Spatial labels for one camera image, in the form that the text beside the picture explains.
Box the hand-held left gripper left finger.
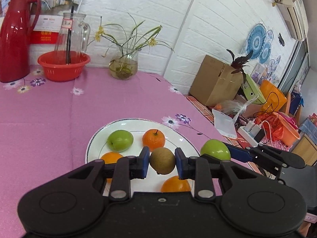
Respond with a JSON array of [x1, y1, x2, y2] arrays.
[[66, 146, 151, 202]]

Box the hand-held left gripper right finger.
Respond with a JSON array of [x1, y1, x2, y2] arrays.
[[174, 147, 251, 202]]

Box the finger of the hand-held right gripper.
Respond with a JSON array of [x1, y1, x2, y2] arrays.
[[222, 142, 306, 169], [248, 163, 286, 185]]

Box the brown kiwi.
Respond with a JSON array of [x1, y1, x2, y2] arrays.
[[149, 147, 176, 175]]

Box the green apple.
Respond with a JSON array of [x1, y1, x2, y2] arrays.
[[107, 130, 134, 153], [200, 139, 231, 161]]

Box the orange with stem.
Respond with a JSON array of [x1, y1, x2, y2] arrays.
[[142, 129, 166, 148]]

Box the white plate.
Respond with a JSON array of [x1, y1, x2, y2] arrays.
[[85, 118, 201, 196]]

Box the white power strip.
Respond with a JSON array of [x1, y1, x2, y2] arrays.
[[237, 125, 259, 147]]

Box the wooden cabinet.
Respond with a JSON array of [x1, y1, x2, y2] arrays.
[[288, 134, 317, 166]]

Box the white pouch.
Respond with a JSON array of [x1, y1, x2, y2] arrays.
[[212, 108, 237, 139]]

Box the red plastic bag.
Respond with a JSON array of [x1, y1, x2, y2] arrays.
[[258, 114, 284, 142]]

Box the orange plastic basket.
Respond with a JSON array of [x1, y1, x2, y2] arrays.
[[272, 111, 301, 147]]

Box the clear plastic bag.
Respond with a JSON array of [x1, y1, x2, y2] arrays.
[[214, 97, 258, 119]]

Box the blue denim box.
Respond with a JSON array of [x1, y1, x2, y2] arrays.
[[298, 118, 317, 139]]

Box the orange bag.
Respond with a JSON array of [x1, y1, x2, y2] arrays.
[[260, 80, 288, 113]]

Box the blue bag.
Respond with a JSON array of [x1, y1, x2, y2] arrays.
[[290, 92, 304, 114]]

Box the cardboard box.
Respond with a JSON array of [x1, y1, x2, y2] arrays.
[[189, 55, 244, 107]]

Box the dark purple plant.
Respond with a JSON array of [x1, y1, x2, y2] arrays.
[[226, 49, 253, 83]]

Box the glass vase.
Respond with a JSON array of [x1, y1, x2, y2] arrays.
[[108, 48, 138, 80]]

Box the glass window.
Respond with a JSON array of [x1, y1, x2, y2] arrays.
[[280, 40, 311, 95]]

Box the pink floral tablecloth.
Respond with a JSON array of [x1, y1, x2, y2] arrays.
[[0, 64, 253, 236]]

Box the large blue patterned fan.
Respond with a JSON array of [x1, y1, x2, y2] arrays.
[[245, 23, 267, 60]]

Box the red plastic basket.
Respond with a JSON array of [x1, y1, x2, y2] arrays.
[[38, 51, 91, 82]]

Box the green plant with yellow flowers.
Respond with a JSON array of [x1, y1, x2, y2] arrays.
[[87, 12, 175, 60]]

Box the black stirring rod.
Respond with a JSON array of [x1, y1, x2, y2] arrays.
[[66, 5, 75, 65]]

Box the glass pitcher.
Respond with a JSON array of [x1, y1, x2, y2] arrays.
[[54, 12, 91, 65]]

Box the white air conditioner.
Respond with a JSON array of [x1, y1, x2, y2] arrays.
[[276, 0, 309, 41]]

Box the red thermos jug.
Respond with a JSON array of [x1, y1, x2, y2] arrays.
[[0, 0, 42, 83]]

